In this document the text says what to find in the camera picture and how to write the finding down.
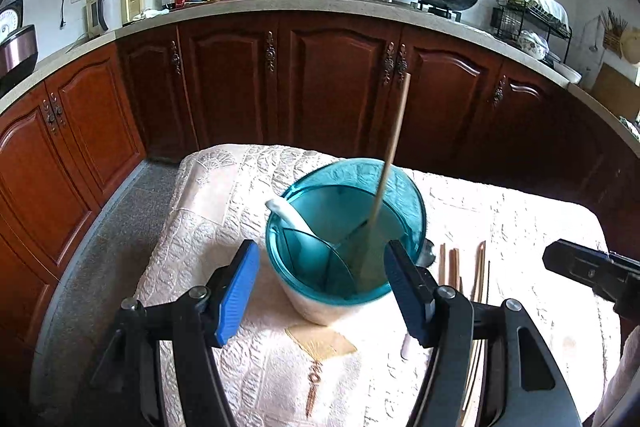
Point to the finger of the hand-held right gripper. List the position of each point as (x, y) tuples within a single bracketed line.
[(575, 264)]

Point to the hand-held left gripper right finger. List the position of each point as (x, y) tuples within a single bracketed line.
[(406, 299)]

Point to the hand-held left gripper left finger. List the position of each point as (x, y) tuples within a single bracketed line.
[(235, 297)]

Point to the metal spoon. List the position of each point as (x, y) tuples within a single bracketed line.
[(426, 253)]

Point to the teal and white utensil holder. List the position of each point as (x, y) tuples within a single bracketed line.
[(320, 287)]

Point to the white ceramic spoon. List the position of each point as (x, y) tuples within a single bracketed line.
[(282, 209)]

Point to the light bamboo chopstick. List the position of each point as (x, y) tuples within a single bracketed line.
[(390, 157)]

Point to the person's right forearm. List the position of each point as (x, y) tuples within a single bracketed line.
[(625, 377)]

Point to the quilted beige table cloth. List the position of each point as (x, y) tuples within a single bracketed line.
[(210, 217)]

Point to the wooden cutting board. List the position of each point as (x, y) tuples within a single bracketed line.
[(615, 87)]

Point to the white basin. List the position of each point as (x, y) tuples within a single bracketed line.
[(567, 73)]

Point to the wooden lower kitchen cabinets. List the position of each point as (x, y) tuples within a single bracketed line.
[(225, 82)]

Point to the stone kitchen countertop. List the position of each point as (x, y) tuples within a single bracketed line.
[(280, 2)]

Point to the white electric kettle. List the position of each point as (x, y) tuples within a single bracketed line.
[(110, 9)]

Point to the rice cooker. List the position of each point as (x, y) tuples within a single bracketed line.
[(17, 52)]

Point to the white kitchen scale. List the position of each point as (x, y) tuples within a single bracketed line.
[(10, 22)]

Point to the wall chopstick basket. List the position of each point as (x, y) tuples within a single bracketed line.
[(614, 34)]

